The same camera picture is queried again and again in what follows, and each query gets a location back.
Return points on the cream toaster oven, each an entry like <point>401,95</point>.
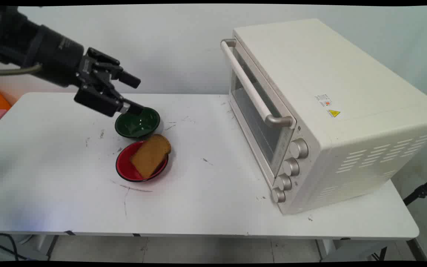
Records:
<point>347,111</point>

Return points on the red bowl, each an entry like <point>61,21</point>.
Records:
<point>124,167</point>

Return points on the white table leg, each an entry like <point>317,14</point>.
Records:
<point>324,249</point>
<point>45,246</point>

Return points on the brown bread slice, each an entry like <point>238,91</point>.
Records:
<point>149,157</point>

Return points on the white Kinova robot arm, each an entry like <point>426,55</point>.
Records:
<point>13,35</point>

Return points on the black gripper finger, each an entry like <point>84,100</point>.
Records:
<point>106,68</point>
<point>96,98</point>

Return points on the green bowl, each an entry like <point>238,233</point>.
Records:
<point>139,124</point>

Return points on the black tripod stand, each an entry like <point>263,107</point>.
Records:
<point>421,192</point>

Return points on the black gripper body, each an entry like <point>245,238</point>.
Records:
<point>59,59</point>

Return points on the yellow warning sticker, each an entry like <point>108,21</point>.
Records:
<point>333,113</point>

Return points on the silver oven knob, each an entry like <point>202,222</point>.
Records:
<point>284,183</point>
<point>291,167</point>
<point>299,148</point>
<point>278,195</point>

